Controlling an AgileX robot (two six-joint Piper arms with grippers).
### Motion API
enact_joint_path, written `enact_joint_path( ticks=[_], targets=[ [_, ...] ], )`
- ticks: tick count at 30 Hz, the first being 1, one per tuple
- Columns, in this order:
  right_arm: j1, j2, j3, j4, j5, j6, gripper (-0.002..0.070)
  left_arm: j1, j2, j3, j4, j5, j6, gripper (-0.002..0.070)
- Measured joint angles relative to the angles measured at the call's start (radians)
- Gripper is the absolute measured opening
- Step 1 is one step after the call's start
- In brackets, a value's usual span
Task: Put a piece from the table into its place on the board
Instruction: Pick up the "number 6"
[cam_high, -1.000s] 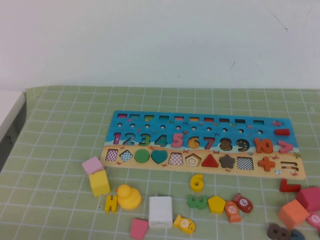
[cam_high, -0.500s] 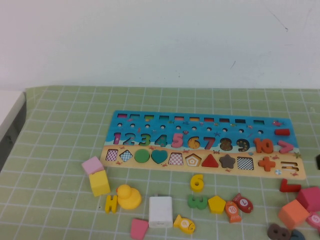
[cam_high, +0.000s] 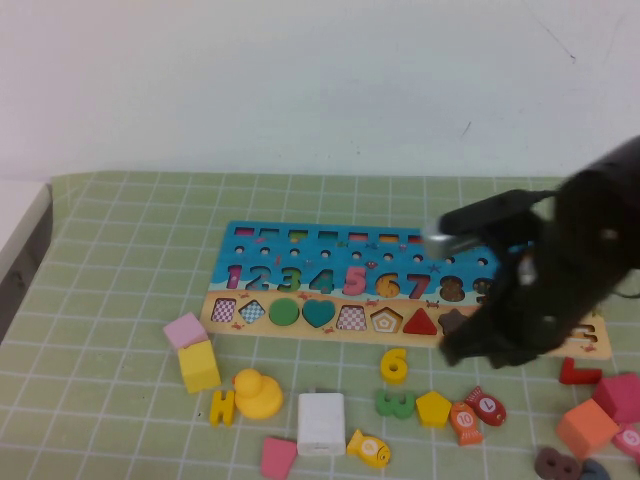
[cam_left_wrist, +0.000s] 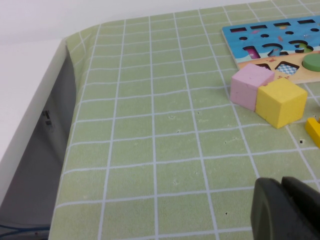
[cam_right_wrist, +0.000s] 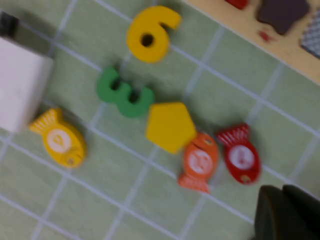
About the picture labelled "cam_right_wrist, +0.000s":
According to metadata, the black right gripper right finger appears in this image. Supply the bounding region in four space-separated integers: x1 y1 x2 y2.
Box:
283 184 320 240

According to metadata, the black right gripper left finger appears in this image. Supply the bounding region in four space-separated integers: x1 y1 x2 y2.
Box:
253 185 288 240

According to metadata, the yellow number six piece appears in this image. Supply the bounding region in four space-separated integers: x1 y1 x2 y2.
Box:
126 5 183 64

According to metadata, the red fish piece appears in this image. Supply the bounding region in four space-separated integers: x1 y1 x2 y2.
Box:
216 123 263 185

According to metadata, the orange fish piece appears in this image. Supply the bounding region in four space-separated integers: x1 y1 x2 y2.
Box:
177 132 220 194

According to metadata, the yellow pentagon piece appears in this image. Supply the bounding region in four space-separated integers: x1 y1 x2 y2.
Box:
145 101 198 155

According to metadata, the colourful wooden puzzle board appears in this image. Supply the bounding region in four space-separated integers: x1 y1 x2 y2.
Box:
184 0 320 86

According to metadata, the green number three piece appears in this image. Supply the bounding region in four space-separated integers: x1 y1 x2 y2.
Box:
96 65 155 118

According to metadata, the brown star piece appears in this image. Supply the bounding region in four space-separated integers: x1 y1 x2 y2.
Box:
257 0 311 35

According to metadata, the red triangle piece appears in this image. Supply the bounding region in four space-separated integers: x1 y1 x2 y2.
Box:
224 0 250 10

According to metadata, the yellow fish piece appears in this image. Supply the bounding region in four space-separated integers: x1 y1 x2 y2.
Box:
28 107 88 169

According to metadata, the green checkered tablecloth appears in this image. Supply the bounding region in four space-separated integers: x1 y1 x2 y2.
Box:
0 0 320 240

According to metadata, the white power adapter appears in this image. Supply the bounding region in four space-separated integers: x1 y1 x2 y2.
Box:
0 11 55 133

